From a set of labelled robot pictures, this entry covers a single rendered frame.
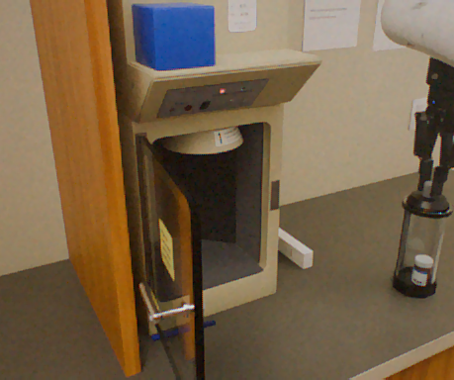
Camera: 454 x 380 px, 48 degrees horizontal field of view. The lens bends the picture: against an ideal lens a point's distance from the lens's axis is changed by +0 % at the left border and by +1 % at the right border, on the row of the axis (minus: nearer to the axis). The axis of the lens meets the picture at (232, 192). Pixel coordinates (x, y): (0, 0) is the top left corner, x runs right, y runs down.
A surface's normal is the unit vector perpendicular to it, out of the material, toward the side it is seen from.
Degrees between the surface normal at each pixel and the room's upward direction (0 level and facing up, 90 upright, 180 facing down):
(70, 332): 0
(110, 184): 90
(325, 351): 0
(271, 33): 90
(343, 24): 90
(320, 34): 90
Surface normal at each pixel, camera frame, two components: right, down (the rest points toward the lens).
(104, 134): 0.48, 0.36
